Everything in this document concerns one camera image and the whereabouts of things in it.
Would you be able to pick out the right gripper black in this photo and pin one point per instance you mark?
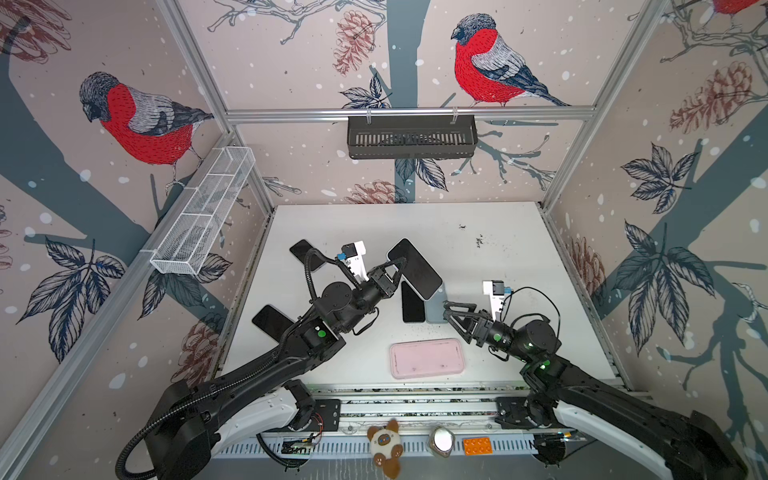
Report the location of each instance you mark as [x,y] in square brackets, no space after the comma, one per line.
[482,332]

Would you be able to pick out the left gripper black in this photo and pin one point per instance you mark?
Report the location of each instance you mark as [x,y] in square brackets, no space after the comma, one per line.
[380,282]

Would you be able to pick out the light blue phone case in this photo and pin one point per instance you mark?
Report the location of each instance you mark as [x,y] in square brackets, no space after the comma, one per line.
[434,307]

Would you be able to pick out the blue phone black screen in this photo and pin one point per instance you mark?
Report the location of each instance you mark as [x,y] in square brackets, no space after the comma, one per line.
[413,310]

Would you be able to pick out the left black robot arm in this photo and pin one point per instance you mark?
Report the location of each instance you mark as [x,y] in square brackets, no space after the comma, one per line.
[188,423]

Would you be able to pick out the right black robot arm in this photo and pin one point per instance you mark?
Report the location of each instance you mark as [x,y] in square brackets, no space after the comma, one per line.
[669,444]

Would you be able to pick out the pink phone case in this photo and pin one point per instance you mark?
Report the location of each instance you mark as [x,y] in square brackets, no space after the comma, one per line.
[426,359]

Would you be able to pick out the orange block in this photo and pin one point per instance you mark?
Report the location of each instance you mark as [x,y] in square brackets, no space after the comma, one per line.
[477,446]

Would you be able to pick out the brown white plush toy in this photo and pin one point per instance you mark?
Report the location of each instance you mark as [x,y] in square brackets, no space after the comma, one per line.
[386,448]

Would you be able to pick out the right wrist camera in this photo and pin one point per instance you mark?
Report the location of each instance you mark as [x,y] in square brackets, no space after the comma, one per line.
[497,293]

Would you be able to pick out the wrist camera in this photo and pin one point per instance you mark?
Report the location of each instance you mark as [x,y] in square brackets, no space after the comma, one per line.
[497,293]
[352,256]

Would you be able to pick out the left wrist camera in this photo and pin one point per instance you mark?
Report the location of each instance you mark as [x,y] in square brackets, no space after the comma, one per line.
[352,256]

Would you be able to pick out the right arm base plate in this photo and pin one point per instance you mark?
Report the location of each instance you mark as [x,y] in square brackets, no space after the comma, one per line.
[526,413]

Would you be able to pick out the black wire wall basket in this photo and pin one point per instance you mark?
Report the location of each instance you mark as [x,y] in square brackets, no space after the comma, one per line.
[411,137]

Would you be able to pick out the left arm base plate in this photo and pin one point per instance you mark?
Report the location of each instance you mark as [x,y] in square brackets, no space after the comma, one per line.
[325,417]

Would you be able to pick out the white wire wall basket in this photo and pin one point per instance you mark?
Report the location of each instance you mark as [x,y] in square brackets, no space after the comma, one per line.
[194,231]

